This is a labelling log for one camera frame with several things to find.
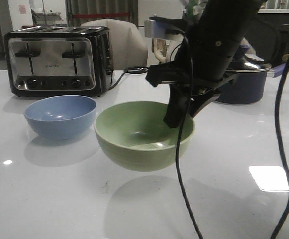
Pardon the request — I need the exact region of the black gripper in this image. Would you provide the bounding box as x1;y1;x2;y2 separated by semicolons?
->
146;24;241;128

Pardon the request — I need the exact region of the green bowl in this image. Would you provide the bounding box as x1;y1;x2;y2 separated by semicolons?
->
94;101;195;172

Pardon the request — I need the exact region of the blue bowl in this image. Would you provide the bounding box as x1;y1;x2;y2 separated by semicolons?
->
24;95;96;140

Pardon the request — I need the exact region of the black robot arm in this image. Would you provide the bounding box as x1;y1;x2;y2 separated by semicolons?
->
145;0;263;128

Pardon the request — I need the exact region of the cream plastic chair background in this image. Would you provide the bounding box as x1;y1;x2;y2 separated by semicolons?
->
152;38;171;63

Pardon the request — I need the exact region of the dark blue saucepan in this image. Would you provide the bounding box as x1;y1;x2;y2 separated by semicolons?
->
216;62;285;105

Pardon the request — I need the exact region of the glass pot lid blue knob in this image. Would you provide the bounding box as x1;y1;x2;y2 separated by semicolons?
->
227;45;271;73

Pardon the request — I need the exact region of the beige upholstered chair left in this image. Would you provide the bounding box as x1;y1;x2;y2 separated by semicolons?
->
81;19;148;70

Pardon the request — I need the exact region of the white drawer cabinet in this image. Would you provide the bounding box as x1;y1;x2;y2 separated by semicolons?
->
138;0;183;66

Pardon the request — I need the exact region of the black chrome four-slot toaster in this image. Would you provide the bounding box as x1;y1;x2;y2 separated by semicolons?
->
4;26;113;97

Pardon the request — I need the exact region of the black toaster power cord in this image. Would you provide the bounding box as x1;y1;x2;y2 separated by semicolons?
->
108;66;151;90

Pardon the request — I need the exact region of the black camera cable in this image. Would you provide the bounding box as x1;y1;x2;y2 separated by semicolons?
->
156;21;204;239

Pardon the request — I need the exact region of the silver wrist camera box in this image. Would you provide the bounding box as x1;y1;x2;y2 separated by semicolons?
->
144;16;187;40

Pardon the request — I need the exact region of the black hanging cable right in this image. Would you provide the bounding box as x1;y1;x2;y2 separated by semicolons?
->
269;27;289;239

